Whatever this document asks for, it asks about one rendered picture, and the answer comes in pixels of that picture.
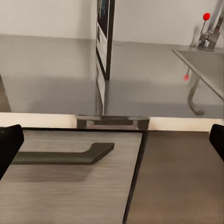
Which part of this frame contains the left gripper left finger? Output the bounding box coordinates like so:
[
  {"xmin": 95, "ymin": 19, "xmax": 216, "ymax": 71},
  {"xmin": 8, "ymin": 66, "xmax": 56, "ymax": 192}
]
[{"xmin": 0, "ymin": 124, "xmax": 24, "ymax": 180}]

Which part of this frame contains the poster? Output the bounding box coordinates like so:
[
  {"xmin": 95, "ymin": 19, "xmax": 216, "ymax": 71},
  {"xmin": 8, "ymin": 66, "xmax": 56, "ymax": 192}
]
[{"xmin": 96, "ymin": 0, "xmax": 115, "ymax": 80}]

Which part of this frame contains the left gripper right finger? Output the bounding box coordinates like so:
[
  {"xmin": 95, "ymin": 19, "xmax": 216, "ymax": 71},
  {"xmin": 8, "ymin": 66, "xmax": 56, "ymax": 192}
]
[{"xmin": 209, "ymin": 124, "xmax": 224, "ymax": 161}]

